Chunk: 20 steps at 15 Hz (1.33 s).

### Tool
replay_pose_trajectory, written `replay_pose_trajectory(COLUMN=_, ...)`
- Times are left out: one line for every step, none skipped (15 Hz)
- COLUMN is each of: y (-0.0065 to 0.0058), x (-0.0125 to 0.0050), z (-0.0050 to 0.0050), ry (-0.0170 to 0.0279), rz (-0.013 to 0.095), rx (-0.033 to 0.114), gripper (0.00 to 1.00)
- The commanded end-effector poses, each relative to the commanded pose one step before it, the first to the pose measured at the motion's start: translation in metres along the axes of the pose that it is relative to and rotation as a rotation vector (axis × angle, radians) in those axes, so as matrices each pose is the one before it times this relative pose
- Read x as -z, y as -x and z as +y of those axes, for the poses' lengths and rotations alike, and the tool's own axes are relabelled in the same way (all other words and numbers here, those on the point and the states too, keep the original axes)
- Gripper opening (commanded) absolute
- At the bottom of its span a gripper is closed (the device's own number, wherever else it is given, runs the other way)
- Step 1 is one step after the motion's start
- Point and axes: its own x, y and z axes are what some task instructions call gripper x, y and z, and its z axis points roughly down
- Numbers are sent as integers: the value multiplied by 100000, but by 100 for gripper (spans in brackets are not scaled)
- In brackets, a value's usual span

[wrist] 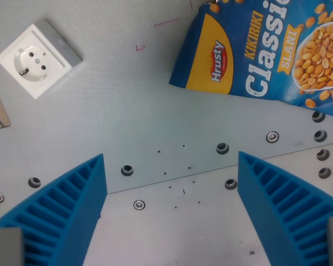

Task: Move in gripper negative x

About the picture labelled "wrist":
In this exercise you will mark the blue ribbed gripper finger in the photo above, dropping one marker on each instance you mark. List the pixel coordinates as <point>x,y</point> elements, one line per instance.
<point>63,210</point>
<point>283,205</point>

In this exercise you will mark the blue peanut snack bag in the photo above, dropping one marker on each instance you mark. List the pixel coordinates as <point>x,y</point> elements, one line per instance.
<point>263,52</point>

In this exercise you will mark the white wall power socket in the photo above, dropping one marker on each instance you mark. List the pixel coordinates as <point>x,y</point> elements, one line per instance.
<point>39,59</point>

